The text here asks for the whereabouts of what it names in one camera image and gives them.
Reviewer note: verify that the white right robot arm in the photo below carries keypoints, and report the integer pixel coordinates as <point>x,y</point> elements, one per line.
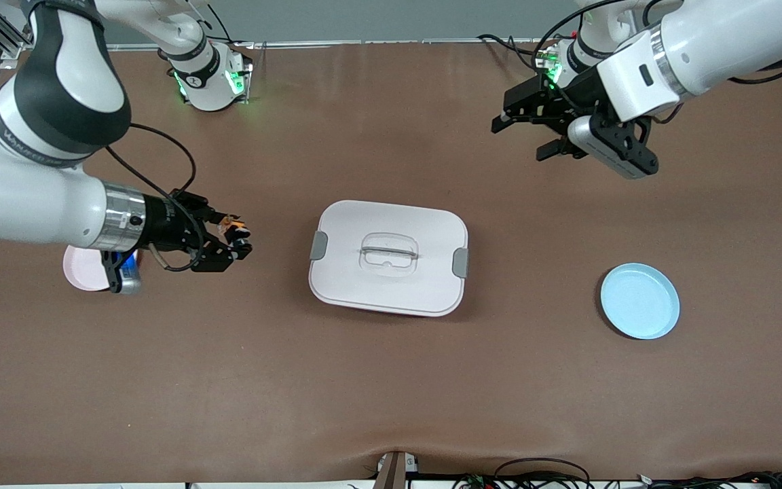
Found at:
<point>24,197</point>

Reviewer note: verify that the pink round plate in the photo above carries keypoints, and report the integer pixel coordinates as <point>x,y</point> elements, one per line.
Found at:
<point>85,272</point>

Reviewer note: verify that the brown table cover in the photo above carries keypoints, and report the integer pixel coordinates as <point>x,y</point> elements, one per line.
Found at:
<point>228,380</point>

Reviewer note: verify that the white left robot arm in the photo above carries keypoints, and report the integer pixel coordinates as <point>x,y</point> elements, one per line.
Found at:
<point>717,41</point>

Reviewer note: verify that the aluminium table edge rail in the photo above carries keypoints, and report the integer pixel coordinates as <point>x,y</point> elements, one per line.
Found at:
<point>398,43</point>

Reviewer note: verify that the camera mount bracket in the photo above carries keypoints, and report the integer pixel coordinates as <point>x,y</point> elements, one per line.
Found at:
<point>391,472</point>

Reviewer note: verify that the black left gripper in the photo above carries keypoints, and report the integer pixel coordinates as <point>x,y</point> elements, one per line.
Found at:
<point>575,92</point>

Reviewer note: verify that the light blue round plate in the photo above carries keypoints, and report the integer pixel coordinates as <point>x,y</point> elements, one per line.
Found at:
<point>639,302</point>

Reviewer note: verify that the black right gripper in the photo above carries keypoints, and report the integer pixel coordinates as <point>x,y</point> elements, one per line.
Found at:
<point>165,225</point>

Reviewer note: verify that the white lidded storage box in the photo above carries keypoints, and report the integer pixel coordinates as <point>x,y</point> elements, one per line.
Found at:
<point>364,292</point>

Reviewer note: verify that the orange push-button switch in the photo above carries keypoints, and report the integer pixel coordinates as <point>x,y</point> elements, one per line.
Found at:
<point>238,234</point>

